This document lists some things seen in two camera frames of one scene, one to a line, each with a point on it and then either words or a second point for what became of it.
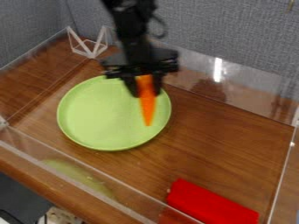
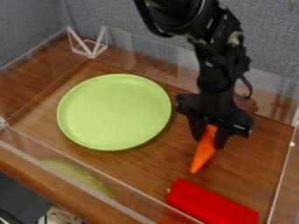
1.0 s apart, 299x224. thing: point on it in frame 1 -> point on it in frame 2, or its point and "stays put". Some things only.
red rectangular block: (207, 206) stays put
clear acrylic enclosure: (200, 153) stays put
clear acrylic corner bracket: (84, 46) stays put
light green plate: (99, 115) stays put
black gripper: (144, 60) -> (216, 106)
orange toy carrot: (147, 96) -> (206, 150)
